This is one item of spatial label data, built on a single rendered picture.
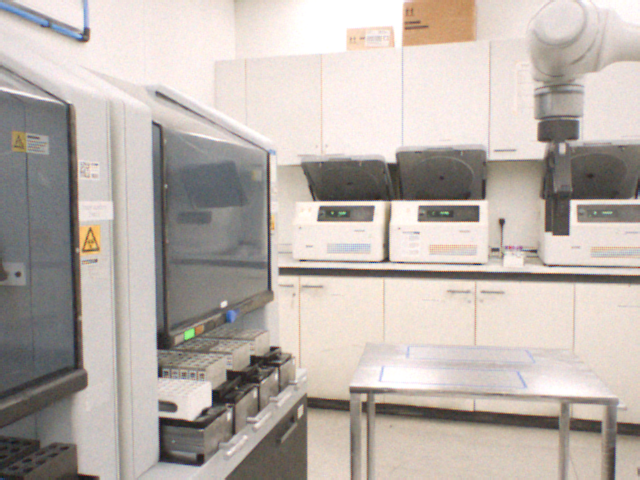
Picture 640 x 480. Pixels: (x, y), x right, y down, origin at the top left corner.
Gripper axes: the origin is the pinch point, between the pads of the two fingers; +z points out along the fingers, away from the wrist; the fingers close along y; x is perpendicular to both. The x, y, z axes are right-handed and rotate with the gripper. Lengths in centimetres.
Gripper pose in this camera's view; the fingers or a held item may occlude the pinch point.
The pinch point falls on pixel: (556, 228)
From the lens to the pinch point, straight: 122.5
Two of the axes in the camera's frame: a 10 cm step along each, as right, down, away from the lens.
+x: -9.7, -0.1, 2.6
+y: 2.6, -0.6, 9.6
